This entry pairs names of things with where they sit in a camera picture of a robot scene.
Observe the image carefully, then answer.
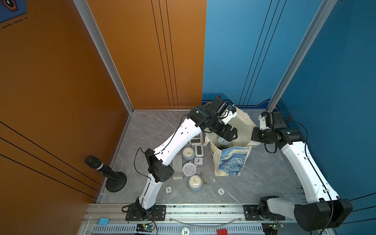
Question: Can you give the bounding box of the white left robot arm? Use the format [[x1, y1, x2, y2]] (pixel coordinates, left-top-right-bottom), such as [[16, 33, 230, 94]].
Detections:
[[126, 98, 238, 220]]

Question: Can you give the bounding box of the cream blue-rim alarm clock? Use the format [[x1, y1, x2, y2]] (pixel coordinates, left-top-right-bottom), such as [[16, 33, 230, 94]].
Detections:
[[218, 137, 230, 146]]

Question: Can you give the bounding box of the grey rectangular flat clock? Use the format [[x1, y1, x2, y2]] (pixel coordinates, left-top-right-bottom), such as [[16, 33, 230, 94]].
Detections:
[[172, 154, 183, 181]]

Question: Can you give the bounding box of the pink round alarm clock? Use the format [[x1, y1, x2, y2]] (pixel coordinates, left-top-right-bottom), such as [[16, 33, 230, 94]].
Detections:
[[182, 162, 197, 178]]

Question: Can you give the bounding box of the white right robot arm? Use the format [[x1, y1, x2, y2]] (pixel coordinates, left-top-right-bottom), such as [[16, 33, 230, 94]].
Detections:
[[252, 112, 353, 232]]

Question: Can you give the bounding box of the right white round marker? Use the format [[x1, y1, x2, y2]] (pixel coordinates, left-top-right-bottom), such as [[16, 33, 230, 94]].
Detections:
[[217, 188, 225, 196]]

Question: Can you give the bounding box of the small black square clock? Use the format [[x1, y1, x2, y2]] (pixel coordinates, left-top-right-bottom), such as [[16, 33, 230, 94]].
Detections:
[[194, 157, 204, 166]]

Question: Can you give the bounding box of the red block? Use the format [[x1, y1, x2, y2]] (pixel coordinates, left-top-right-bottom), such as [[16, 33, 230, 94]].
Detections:
[[217, 229, 229, 235]]

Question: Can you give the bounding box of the left white round marker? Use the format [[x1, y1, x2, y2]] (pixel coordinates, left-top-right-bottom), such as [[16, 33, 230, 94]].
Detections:
[[165, 186, 172, 194]]

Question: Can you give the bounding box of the white round marker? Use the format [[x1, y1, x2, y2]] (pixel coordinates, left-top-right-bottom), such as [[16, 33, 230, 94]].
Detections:
[[217, 188, 225, 196], [165, 186, 172, 194]]

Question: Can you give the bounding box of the green circuit board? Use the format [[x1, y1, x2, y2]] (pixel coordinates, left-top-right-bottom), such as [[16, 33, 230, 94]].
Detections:
[[136, 224, 156, 234]]

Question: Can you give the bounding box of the white number ten tag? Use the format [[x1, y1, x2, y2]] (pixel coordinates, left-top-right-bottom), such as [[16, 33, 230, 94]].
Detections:
[[181, 227, 191, 235]]

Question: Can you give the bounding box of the cream canvas bag blue print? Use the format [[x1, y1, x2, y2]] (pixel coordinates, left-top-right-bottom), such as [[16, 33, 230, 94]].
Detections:
[[205, 108, 259, 176]]

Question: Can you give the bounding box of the small white digital clock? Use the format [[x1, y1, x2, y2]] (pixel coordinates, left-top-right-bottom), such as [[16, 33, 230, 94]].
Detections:
[[195, 145, 204, 158]]

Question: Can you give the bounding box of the blue beige-face alarm clock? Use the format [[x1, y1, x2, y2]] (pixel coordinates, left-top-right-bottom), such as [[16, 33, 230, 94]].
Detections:
[[188, 175, 204, 192]]

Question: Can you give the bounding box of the black microphone on stand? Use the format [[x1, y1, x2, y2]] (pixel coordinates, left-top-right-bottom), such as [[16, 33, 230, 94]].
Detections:
[[85, 155, 127, 193]]

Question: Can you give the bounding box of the tilted white digital clock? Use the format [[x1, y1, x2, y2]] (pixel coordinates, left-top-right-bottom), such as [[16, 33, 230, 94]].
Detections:
[[190, 137, 202, 146]]

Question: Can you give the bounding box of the blue sticky pad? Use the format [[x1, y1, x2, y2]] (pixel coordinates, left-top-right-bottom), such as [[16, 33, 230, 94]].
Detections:
[[97, 217, 110, 226]]

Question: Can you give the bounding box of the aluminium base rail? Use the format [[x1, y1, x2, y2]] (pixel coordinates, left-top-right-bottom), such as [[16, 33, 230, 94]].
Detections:
[[77, 202, 333, 235]]

